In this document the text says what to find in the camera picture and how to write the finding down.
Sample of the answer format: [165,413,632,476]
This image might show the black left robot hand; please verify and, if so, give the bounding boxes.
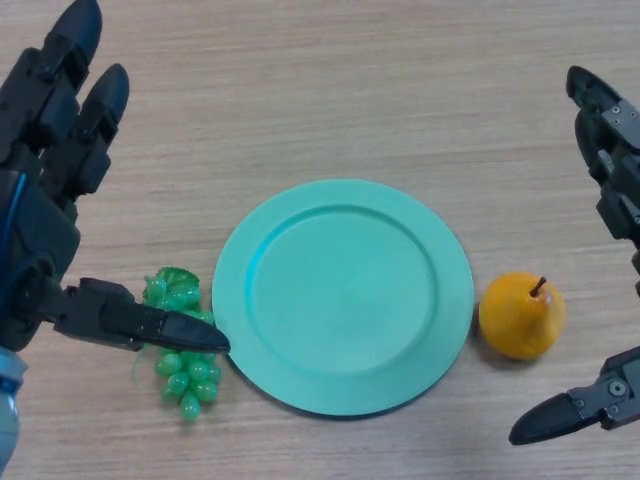
[0,0,232,355]

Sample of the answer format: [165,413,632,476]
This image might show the yellow pear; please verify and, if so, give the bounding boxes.
[478,271,568,361]

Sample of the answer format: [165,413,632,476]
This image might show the green grape bunch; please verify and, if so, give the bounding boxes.
[130,266,224,424]

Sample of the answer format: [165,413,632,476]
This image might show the green round plate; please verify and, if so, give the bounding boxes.
[211,178,475,418]

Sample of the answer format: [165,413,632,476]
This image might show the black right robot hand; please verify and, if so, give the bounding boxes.
[508,64,640,447]

